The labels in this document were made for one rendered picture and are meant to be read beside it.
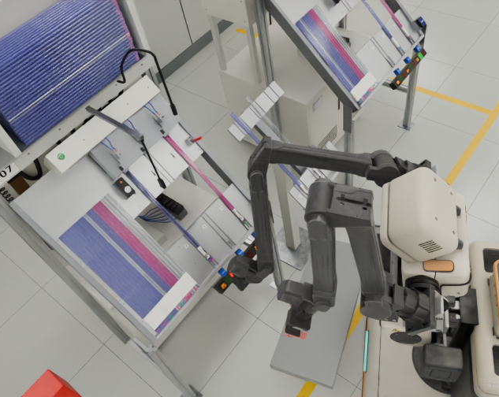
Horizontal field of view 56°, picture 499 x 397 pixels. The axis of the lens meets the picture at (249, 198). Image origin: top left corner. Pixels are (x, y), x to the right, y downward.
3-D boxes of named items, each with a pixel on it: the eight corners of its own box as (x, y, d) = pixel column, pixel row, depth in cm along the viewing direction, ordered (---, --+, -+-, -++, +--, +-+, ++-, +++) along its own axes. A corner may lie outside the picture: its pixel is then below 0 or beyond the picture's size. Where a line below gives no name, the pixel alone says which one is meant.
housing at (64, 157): (151, 102, 196) (161, 90, 183) (58, 179, 176) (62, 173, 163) (137, 87, 194) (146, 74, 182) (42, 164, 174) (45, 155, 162)
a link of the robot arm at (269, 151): (253, 145, 135) (253, 129, 143) (245, 184, 142) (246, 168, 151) (404, 167, 138) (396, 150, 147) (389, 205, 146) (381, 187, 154)
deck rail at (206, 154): (260, 215, 210) (267, 213, 205) (258, 218, 209) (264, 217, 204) (148, 90, 195) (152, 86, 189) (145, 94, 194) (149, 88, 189)
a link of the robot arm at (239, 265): (273, 271, 162) (272, 254, 169) (245, 256, 159) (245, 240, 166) (253, 291, 168) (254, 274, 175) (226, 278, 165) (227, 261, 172)
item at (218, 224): (258, 216, 207) (262, 215, 204) (153, 335, 180) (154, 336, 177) (230, 183, 203) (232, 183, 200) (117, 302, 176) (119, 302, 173)
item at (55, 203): (199, 153, 201) (203, 151, 196) (81, 268, 174) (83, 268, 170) (145, 94, 194) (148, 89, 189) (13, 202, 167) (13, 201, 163)
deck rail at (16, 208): (153, 336, 183) (158, 339, 177) (149, 341, 182) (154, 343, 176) (13, 202, 167) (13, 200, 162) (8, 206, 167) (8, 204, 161)
